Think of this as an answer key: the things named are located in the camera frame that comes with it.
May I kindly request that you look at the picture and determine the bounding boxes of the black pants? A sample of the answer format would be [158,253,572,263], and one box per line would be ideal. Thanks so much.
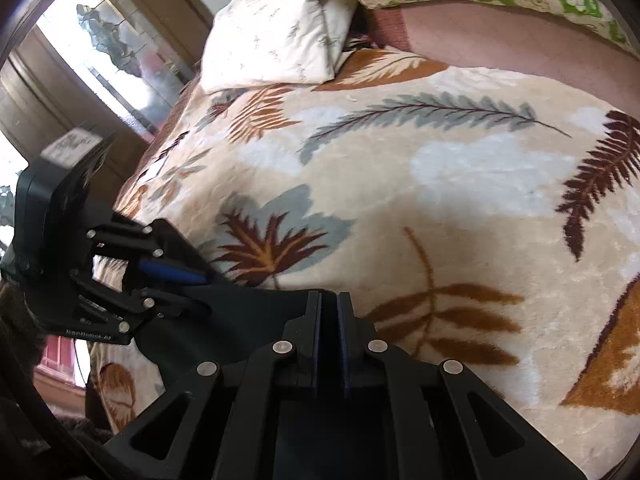
[134,285,309,384]

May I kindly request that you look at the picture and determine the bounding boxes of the leaf pattern plush blanket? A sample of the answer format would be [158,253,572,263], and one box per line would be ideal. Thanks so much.
[115,49,639,479]

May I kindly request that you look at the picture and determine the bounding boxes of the pink quilted bed headboard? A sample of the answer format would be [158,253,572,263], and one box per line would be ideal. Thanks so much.
[363,1,640,117]

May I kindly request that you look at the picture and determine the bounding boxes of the wooden glass cabinet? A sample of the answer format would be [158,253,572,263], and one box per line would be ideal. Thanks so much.
[1,0,213,200]

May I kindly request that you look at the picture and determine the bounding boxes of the white floral pillow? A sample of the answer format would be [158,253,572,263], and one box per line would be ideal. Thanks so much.
[200,0,358,94]

